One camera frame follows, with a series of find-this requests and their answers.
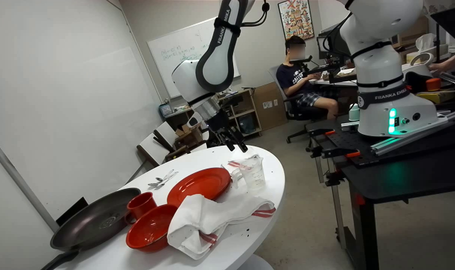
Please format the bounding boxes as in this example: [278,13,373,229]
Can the red mug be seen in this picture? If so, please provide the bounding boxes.
[124,192,158,225]

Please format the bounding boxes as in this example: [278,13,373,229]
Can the black and orange clamp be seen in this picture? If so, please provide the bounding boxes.
[306,145,362,159]
[305,128,337,138]

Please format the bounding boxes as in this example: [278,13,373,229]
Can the whiteboard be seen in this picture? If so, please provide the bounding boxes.
[147,16,241,99]

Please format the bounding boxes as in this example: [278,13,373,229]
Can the red plate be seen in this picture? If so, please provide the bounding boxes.
[167,167,232,208]

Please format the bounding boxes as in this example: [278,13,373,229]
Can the white towel with red stripes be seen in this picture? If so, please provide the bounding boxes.
[167,160,277,260]

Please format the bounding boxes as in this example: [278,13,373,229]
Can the stack of white boards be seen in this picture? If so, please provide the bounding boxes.
[136,121,176,167]

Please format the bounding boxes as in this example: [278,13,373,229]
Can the tissue box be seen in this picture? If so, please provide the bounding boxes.
[406,33,450,63]

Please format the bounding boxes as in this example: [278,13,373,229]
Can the large cardboard box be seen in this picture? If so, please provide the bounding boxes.
[252,81,288,131]

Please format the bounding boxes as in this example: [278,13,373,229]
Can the dark frying pan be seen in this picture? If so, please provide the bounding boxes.
[40,187,142,270]

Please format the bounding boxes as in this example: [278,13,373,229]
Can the clear plastic measuring jug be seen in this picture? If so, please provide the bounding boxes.
[231,155,267,190]

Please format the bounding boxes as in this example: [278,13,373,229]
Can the wooden shelf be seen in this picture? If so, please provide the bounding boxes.
[217,88,262,138]

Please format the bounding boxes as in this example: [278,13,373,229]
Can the person's forearm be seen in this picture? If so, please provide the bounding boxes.
[428,48,455,73]

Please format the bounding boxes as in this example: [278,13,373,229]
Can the monitor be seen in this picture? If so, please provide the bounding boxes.
[316,23,351,60]

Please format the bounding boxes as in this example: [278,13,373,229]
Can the colourful framed poster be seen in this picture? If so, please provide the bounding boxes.
[277,0,315,41]

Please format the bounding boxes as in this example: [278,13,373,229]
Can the camera on mount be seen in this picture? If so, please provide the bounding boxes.
[300,55,358,84]

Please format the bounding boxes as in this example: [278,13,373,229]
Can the heap of silver cutlery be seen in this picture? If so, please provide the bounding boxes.
[148,169,179,190]

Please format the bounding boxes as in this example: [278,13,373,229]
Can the office chair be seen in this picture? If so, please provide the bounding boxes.
[268,65,326,144]

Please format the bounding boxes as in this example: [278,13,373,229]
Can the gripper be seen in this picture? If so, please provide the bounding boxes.
[206,110,249,153]

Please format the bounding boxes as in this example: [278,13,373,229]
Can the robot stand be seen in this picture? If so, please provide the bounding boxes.
[305,110,455,270]

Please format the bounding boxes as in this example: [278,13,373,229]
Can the small open cardboard box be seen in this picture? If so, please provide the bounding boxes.
[173,123,203,149]

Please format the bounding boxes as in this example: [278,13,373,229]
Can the person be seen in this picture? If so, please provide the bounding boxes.
[276,35,339,121]

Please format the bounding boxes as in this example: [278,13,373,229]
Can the red bowl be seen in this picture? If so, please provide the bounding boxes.
[125,204,178,253]

